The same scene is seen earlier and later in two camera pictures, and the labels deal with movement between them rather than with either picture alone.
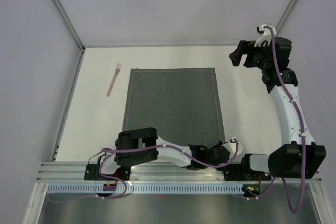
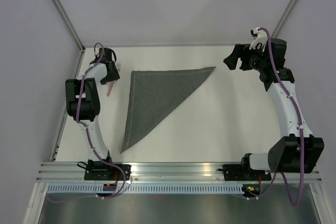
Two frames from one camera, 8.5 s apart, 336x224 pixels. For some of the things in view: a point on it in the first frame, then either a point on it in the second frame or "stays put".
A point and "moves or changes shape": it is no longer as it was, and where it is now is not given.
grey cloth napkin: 182,104 moves or changes shape
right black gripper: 247,47 stays put
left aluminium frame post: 62,10 stays put
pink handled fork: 118,66 stays put
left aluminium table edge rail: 75,80 stays put
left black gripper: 219,145 -> 114,77
